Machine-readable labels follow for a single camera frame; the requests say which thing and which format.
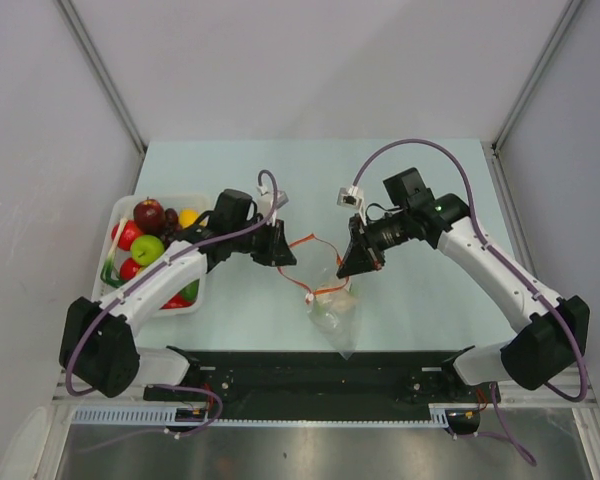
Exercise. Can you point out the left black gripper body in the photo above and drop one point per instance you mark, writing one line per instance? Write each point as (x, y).
(260, 247)

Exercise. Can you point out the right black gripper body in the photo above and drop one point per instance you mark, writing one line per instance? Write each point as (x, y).
(381, 235)

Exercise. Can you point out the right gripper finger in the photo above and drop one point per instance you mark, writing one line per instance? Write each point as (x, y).
(356, 262)
(357, 239)

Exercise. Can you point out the clear zip top bag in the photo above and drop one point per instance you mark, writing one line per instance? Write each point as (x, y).
(317, 264)

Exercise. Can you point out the white cauliflower toy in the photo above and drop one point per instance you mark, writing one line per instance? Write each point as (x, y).
(333, 306)

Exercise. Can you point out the green red mango toy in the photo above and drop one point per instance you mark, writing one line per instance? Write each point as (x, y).
(190, 292)

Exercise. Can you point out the dark red apple toy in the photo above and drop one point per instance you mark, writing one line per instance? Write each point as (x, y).
(149, 216)

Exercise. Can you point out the green apple toy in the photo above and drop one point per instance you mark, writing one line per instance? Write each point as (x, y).
(147, 249)

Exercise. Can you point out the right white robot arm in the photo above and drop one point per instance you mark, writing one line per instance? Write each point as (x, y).
(551, 330)

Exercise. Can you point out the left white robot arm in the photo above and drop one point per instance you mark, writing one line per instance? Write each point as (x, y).
(98, 344)

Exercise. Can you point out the white plastic food tray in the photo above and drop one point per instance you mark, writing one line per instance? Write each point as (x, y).
(178, 265)

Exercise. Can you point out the yellow lemon toy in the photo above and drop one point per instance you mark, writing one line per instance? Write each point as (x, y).
(187, 217)

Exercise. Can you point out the purple grapes toy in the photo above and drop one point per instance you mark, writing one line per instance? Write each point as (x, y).
(171, 227)

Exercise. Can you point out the red tomato toy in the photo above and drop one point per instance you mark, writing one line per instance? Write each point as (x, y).
(129, 269)
(130, 233)

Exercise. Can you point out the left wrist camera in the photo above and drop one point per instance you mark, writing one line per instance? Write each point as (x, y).
(266, 202)

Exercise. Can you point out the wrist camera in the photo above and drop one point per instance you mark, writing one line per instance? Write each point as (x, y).
(266, 202)
(352, 197)

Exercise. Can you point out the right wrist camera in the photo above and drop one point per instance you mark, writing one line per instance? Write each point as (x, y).
(352, 197)

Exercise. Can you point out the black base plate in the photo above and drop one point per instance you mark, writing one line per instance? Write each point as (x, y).
(323, 386)

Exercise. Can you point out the white cable duct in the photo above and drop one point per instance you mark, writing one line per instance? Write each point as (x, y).
(183, 417)

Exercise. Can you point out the left aluminium frame post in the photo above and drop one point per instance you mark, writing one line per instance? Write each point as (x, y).
(98, 68)

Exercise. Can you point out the aluminium frame post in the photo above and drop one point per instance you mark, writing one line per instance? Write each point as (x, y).
(540, 68)
(98, 68)

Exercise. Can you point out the right aluminium frame post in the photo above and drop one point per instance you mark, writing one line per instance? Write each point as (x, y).
(540, 68)

